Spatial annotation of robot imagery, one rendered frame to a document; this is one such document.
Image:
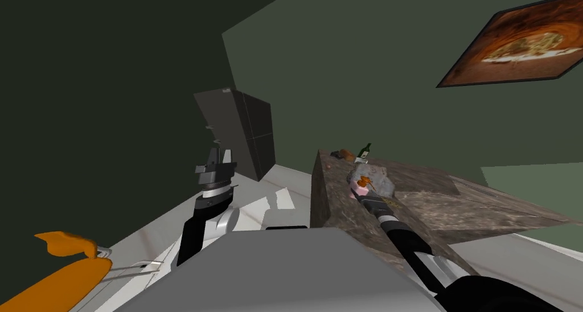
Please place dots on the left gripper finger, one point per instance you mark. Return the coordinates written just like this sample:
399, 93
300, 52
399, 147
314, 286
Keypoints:
212, 157
227, 157

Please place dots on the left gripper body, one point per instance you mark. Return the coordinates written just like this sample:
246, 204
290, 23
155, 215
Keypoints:
217, 174

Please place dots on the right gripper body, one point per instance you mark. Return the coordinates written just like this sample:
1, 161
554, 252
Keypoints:
379, 205

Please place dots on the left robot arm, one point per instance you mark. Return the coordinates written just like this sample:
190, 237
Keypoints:
198, 225

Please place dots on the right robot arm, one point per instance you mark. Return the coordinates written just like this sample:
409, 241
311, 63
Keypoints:
423, 253

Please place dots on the pink and orange object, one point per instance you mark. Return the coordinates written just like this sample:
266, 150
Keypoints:
362, 186

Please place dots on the grey crumpled sheet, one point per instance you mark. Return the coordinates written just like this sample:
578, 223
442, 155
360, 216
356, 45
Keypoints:
380, 177

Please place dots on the dark grey fridge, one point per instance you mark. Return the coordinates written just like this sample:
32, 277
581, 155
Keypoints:
248, 130

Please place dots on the green wine bottle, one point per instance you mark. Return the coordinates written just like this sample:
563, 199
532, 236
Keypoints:
364, 153

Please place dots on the brown bread loaf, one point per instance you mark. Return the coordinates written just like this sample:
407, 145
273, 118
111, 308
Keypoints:
347, 155

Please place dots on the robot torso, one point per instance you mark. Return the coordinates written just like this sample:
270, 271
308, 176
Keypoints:
282, 275

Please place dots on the orange chair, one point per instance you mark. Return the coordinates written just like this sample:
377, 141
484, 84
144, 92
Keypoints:
59, 275

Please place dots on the framed brown food picture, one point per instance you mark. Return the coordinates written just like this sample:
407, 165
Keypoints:
519, 43

